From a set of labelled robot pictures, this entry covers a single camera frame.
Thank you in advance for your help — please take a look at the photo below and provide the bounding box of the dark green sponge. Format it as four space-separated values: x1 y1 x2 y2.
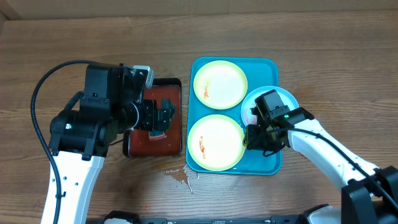
149 131 166 141

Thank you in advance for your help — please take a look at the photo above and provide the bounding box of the yellow-green plate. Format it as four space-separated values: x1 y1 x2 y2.
193 60 248 110
187 114 245 172

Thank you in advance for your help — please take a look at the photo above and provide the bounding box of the black tray with red water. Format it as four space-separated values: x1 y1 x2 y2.
123 78 182 158

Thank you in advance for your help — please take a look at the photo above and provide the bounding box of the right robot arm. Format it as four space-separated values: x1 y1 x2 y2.
241 86 397 224

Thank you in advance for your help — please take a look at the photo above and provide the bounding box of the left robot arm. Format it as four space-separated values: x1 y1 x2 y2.
30 60 180 223

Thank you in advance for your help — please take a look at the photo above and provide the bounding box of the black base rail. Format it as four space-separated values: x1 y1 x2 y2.
140 215 307 224

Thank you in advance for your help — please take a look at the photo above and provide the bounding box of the light blue plate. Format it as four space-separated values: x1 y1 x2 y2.
241 86 299 126

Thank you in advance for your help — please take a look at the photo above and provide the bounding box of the teal plastic tray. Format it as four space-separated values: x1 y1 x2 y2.
187 56 282 175

